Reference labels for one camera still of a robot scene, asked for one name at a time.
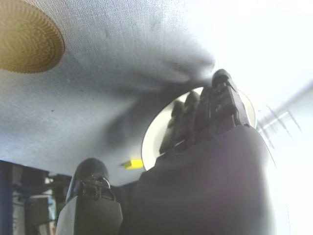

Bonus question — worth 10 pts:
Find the round brown embossed biscuit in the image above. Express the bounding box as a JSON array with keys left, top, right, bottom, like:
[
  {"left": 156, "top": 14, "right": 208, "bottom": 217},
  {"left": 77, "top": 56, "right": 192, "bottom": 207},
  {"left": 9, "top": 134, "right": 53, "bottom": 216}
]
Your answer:
[{"left": 0, "top": 0, "right": 66, "bottom": 74}]

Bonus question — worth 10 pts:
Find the yellow rectangular block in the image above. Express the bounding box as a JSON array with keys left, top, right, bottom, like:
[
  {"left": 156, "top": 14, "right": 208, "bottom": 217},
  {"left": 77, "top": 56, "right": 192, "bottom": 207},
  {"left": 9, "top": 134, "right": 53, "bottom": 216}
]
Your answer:
[{"left": 119, "top": 158, "right": 144, "bottom": 170}]

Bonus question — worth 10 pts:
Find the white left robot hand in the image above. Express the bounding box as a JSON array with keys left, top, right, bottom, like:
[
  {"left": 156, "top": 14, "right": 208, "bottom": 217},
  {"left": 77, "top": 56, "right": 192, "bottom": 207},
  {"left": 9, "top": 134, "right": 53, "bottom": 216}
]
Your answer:
[{"left": 57, "top": 68, "right": 291, "bottom": 235}]

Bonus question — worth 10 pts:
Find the silver wire plate rack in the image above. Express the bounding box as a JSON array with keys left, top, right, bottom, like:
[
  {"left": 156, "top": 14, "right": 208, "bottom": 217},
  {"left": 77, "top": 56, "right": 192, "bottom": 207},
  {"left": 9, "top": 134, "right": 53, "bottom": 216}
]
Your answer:
[{"left": 255, "top": 105, "right": 304, "bottom": 150}]

